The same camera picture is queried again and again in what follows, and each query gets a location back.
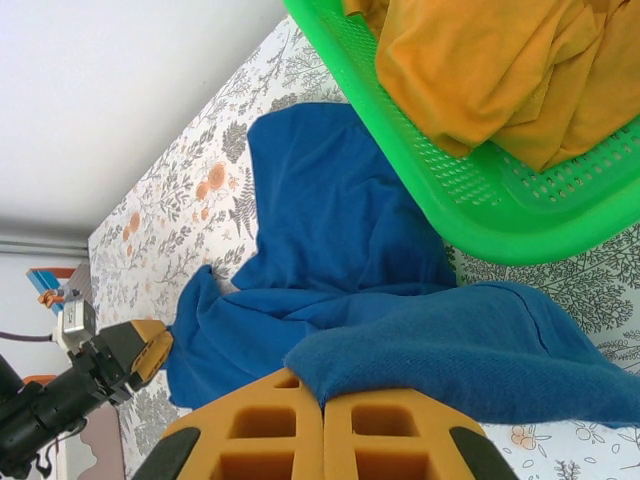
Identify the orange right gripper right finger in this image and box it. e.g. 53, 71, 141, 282
322, 387, 522, 480

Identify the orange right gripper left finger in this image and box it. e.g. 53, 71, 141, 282
132, 367, 327, 480

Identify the blue t-shirt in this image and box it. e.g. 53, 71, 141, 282
164, 102, 640, 432

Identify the green plastic basket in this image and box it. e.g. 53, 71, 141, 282
282, 0, 640, 267

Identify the yellow t-shirt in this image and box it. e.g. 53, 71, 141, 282
342, 0, 640, 174

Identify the floral tablecloth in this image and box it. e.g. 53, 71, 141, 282
87, 14, 640, 480

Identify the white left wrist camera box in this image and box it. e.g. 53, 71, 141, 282
53, 299, 97, 354

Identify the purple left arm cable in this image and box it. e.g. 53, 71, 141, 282
0, 330, 58, 346

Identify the blue and orange wall sticker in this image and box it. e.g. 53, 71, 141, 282
26, 266, 77, 315

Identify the aluminium frame post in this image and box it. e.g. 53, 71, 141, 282
0, 238, 92, 255

